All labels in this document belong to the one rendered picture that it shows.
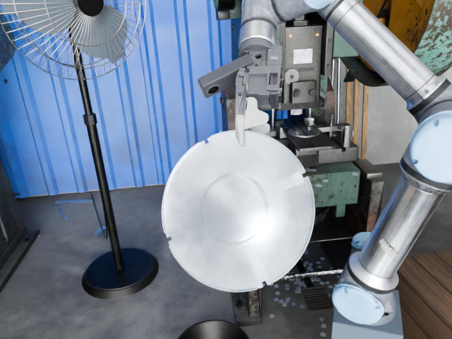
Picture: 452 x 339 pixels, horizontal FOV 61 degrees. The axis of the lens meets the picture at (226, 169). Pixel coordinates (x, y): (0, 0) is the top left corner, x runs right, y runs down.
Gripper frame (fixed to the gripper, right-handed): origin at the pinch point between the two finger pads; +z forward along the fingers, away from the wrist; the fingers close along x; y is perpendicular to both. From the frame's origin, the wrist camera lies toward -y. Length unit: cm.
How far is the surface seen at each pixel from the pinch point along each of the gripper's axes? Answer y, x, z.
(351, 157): 32, 86, -33
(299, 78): 10, 64, -56
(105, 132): -122, 162, -79
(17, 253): -143, 133, 10
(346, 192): 30, 87, -18
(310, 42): 14, 56, -66
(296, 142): 10, 68, -31
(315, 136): 17, 72, -35
